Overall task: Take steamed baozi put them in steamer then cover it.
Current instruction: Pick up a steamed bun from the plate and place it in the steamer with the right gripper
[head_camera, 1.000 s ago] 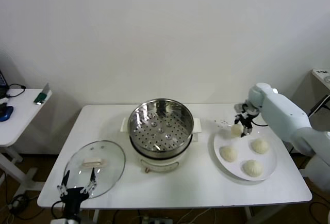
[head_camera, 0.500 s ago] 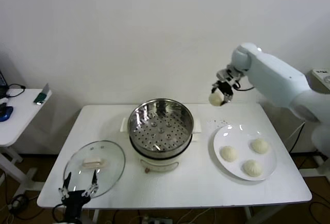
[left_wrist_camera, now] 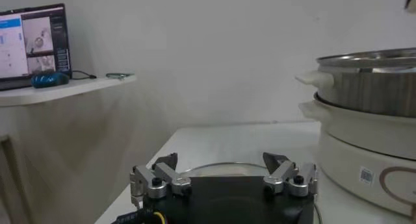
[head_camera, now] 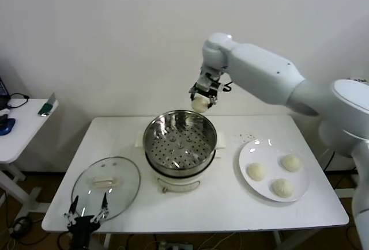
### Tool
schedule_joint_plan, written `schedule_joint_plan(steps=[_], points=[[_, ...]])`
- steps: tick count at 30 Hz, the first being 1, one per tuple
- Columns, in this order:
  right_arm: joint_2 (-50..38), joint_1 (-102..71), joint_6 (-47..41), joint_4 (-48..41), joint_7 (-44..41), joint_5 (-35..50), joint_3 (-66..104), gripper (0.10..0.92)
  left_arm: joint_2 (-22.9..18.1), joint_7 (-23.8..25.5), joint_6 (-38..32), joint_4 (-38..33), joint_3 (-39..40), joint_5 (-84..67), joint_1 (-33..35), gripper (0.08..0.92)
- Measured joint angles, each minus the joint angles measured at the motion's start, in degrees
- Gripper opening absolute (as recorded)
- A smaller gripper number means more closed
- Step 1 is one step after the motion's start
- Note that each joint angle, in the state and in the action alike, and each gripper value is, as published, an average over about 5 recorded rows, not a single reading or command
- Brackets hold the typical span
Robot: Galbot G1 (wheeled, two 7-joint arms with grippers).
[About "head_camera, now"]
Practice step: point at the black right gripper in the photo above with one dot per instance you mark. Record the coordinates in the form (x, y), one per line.
(209, 84)

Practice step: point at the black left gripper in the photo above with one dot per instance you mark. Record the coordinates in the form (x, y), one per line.
(82, 227)

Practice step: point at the white steamed baozi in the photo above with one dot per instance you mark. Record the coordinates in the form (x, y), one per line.
(291, 163)
(256, 171)
(201, 104)
(282, 188)

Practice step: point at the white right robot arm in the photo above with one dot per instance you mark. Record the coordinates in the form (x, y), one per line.
(259, 68)

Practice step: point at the stainless steel steamer basket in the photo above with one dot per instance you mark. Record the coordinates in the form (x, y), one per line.
(155, 129)

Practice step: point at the white round plate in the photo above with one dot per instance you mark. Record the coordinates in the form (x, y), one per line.
(259, 152)

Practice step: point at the white electric cooker pot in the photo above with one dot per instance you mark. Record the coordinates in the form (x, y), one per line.
(176, 183)

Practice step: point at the white power strip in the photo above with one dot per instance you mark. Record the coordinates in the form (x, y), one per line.
(176, 246)

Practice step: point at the white side table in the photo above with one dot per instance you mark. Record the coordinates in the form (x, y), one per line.
(26, 134)

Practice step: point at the blue computer mouse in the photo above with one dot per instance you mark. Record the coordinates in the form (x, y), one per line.
(5, 126)

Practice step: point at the laptop screen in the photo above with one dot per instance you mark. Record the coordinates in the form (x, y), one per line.
(2, 91)

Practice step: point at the white side cabinet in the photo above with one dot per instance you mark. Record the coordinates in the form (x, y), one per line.
(357, 80)

